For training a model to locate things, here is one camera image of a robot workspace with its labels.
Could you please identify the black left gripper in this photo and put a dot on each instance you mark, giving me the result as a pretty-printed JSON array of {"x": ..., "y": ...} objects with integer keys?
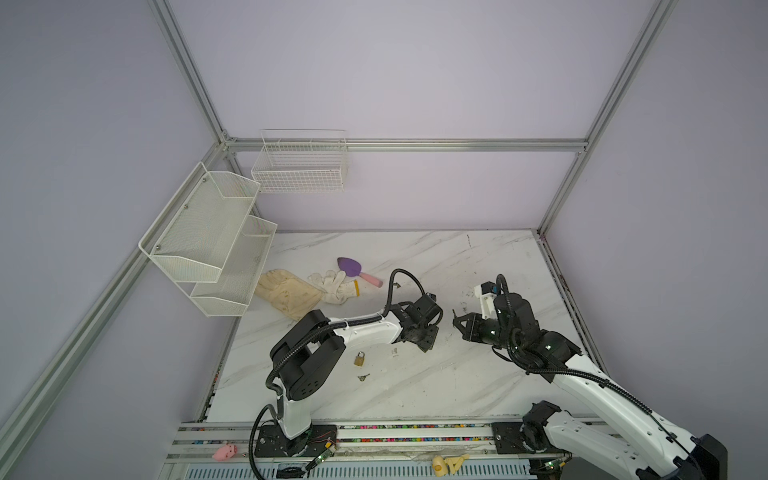
[{"x": 431, "y": 337}]

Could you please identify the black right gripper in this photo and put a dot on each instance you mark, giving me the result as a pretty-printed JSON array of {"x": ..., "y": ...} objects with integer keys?
[{"x": 467, "y": 331}]

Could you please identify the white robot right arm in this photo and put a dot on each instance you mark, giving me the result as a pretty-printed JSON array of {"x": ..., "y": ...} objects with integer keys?
[{"x": 645, "y": 445}]

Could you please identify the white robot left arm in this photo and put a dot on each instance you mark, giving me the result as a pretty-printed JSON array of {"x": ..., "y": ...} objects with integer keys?
[{"x": 304, "y": 358}]

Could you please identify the purple pink toy shovel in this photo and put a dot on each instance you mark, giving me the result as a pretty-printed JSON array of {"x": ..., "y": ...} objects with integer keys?
[{"x": 352, "y": 268}]

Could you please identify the beige leather glove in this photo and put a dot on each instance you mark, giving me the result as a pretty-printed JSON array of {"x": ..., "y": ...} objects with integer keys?
[{"x": 287, "y": 293}]

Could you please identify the yellow toy figure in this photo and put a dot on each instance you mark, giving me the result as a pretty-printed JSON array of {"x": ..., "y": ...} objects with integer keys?
[{"x": 443, "y": 466}]

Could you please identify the white mesh lower shelf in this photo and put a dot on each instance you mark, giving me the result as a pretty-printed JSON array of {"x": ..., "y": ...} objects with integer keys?
[{"x": 232, "y": 294}]

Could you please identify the white mesh shelf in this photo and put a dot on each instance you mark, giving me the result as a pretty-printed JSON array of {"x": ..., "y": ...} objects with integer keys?
[
  {"x": 232, "y": 294},
  {"x": 192, "y": 239}
]

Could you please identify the pink toy pig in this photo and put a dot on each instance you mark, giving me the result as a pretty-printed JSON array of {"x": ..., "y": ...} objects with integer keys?
[{"x": 225, "y": 453}]

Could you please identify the white mesh upper shelf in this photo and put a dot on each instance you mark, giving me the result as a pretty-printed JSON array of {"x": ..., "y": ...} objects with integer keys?
[{"x": 192, "y": 239}]

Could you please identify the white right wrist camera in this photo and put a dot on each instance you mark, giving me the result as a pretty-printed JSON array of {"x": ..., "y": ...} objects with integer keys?
[{"x": 486, "y": 294}]

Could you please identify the white wire basket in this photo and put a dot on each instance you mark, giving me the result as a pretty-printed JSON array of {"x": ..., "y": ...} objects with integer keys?
[{"x": 301, "y": 161}]

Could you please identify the aluminium frame back bar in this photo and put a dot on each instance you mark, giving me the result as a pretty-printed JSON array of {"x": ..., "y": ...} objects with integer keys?
[{"x": 416, "y": 145}]

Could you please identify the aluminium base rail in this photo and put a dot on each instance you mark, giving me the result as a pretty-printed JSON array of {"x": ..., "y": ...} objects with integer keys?
[{"x": 400, "y": 449}]

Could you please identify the aluminium frame post right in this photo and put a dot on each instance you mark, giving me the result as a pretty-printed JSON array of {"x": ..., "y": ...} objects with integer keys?
[{"x": 650, "y": 31}]

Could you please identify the aluminium frame post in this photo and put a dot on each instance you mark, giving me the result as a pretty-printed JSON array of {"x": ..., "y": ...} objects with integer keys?
[
  {"x": 650, "y": 31},
  {"x": 173, "y": 35}
]

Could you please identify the aluminium frame post left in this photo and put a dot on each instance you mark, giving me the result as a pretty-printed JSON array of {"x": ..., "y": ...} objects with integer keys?
[{"x": 173, "y": 35}]

